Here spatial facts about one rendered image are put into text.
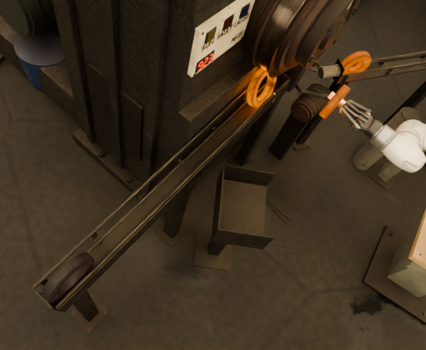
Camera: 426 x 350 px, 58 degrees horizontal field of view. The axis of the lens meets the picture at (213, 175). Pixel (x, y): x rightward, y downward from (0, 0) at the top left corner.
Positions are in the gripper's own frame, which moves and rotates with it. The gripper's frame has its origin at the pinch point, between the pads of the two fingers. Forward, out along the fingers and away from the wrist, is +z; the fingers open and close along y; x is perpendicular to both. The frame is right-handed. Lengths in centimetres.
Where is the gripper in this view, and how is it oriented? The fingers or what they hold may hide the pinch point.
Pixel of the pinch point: (336, 99)
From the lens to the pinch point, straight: 165.3
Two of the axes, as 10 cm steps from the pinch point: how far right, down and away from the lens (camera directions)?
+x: 2.2, -4.2, -8.8
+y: 6.3, -6.3, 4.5
